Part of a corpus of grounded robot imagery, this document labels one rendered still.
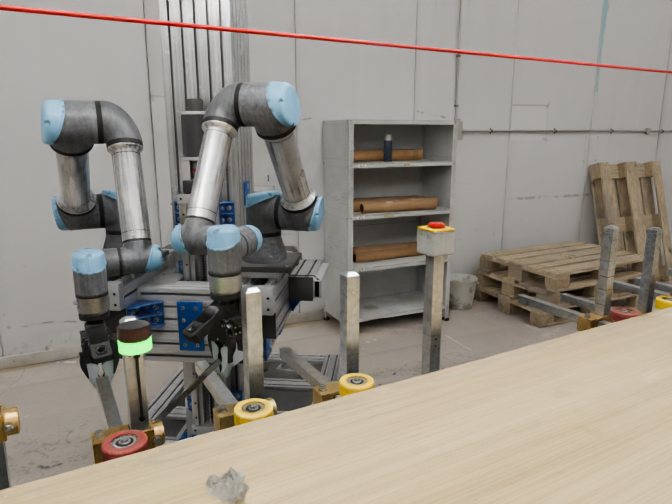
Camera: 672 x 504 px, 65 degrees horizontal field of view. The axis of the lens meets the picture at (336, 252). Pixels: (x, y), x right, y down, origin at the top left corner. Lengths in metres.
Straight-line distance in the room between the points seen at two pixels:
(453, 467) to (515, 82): 4.34
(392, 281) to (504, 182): 1.39
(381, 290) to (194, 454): 3.54
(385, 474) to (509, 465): 0.22
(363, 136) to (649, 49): 3.26
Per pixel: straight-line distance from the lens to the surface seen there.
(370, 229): 4.28
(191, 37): 2.01
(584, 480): 1.03
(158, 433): 1.21
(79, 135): 1.59
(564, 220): 5.65
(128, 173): 1.55
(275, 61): 3.95
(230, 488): 0.93
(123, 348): 1.07
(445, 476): 0.98
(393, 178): 4.33
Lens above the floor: 1.46
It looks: 13 degrees down
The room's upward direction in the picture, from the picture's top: straight up
